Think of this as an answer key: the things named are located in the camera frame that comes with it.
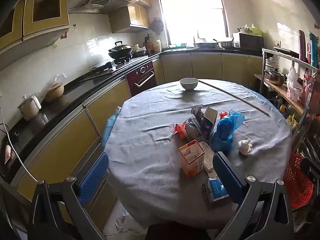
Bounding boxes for knife block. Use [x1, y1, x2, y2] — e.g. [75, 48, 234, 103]
[143, 34, 153, 53]

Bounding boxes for yellow corner wall cabinet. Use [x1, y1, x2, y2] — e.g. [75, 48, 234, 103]
[0, 5, 25, 50]

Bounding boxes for wooden shelf board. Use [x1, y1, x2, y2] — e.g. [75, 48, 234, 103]
[254, 74, 310, 117]

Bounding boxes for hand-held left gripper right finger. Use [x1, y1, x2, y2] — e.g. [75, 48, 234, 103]
[212, 151, 294, 240]

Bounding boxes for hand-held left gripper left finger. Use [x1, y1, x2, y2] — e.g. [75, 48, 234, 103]
[26, 152, 110, 240]

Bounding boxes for steel pot with lid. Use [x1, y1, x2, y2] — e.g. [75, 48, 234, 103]
[265, 67, 287, 86]

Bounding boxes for red orange plastic wrapper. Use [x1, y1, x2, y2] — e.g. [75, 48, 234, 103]
[172, 121, 188, 140]

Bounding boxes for kitchen window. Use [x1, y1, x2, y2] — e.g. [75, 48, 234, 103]
[154, 0, 229, 48]

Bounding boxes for microwave oven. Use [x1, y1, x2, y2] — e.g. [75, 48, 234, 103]
[232, 32, 264, 51]

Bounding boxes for crumpled white tissue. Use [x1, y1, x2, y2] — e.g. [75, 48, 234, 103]
[237, 138, 253, 155]

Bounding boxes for red translucent plastic bag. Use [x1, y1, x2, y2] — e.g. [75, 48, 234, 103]
[302, 70, 318, 105]

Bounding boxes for flat white printed box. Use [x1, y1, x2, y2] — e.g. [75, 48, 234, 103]
[199, 141, 217, 173]

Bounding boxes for small white cooker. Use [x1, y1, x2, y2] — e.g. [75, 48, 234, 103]
[17, 94, 42, 120]

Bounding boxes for black wok with lid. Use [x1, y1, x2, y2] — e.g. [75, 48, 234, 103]
[108, 41, 134, 60]

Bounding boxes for yellow cabinet beside hood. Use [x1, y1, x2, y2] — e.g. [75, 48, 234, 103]
[109, 4, 150, 33]

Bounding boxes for stack of white plates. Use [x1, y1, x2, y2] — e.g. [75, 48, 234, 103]
[265, 57, 279, 68]

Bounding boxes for orange and white box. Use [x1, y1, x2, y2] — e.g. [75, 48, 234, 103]
[178, 140, 205, 177]

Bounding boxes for metal storage rack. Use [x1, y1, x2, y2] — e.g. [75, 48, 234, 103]
[259, 47, 320, 155]

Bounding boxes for wide metal basin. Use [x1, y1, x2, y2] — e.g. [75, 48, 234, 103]
[193, 41, 218, 49]

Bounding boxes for steel kitchenware pile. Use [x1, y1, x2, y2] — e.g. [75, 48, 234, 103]
[294, 130, 320, 160]

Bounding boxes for dark hanging wall item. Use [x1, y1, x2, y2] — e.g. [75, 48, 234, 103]
[150, 17, 163, 35]

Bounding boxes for yellow side base cabinets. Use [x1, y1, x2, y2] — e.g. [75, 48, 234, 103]
[10, 79, 133, 230]

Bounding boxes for white and pink plastic bag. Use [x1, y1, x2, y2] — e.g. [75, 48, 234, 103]
[286, 66, 304, 102]

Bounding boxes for blue under tablecloth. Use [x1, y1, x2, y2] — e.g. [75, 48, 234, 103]
[100, 106, 122, 148]

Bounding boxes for yellow cabinet with brown panel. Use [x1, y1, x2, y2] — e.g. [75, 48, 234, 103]
[22, 0, 70, 42]

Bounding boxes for long thin wooden stick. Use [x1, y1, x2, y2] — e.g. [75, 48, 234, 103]
[198, 80, 270, 116]

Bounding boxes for red plastic basket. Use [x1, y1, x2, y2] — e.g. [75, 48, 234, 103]
[284, 152, 314, 208]

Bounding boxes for grey tablecloth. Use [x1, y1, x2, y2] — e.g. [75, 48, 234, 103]
[104, 79, 293, 230]

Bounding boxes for black kitchen countertop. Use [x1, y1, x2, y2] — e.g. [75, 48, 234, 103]
[0, 47, 263, 180]

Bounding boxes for gas stove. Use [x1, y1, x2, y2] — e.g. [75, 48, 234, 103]
[90, 55, 148, 74]

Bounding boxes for blue toothpaste box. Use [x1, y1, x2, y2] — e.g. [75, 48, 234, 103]
[202, 176, 229, 203]

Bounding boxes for blue plastic bag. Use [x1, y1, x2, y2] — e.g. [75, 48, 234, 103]
[211, 109, 245, 154]

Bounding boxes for teal thermos bottle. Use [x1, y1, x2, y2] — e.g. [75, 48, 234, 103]
[309, 32, 318, 67]

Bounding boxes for white ceramic bowl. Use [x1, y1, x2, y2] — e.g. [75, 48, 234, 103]
[179, 78, 199, 91]

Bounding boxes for yellow base cabinets under window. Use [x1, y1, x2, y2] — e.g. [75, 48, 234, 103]
[152, 51, 263, 88]

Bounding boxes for crumpled silver foil wrapper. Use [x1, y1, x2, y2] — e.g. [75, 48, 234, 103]
[190, 104, 204, 123]

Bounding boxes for clay pot in plastic bag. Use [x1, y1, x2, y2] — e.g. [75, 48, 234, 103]
[41, 74, 68, 103]

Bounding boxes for silver blister pack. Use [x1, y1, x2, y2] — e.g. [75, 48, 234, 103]
[185, 117, 203, 140]

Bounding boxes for small open white carton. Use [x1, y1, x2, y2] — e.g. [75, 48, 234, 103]
[201, 107, 218, 140]

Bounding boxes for maroon built-in oven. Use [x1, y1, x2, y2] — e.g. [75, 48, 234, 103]
[125, 60, 157, 97]

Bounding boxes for white power cable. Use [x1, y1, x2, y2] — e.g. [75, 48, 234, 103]
[0, 105, 44, 184]

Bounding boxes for purple thermos bottle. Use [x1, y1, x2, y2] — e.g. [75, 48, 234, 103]
[298, 30, 307, 62]

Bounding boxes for green plastic basin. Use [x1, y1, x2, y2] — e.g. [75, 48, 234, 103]
[246, 24, 263, 36]

